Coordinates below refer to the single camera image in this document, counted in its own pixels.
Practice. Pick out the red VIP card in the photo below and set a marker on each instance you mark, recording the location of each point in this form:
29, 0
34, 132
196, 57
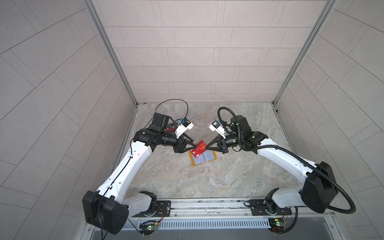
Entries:
199, 150

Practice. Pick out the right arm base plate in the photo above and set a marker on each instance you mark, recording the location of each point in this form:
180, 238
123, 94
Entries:
261, 207

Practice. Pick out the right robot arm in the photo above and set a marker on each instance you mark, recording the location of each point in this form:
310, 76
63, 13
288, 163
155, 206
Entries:
314, 191

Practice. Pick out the right green circuit board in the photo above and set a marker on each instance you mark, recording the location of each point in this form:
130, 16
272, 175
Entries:
277, 224

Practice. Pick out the clear acrylic card stand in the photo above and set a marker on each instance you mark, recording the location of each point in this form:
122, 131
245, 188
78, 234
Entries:
171, 127

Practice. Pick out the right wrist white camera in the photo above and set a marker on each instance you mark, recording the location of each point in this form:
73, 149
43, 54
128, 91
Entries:
216, 126

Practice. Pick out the yellow leather card holder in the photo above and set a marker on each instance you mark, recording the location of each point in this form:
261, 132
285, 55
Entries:
205, 157

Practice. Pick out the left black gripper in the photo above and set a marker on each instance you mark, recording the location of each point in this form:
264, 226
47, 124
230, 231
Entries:
178, 148

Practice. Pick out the green circuit board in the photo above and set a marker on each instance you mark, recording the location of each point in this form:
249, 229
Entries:
277, 224
149, 227

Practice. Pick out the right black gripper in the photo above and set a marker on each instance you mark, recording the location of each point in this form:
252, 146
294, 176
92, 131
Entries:
220, 147

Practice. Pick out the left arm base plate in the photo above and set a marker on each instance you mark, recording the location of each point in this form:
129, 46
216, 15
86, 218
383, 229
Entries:
162, 209

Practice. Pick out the aluminium mounting rail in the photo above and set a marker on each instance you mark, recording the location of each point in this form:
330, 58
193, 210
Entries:
210, 208

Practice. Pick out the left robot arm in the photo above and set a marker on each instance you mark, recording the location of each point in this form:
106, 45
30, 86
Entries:
142, 146

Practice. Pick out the left green circuit board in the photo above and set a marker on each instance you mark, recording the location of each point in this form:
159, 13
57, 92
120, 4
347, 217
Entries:
149, 227

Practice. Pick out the white ventilation grille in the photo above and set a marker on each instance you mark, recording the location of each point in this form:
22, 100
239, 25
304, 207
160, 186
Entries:
214, 224

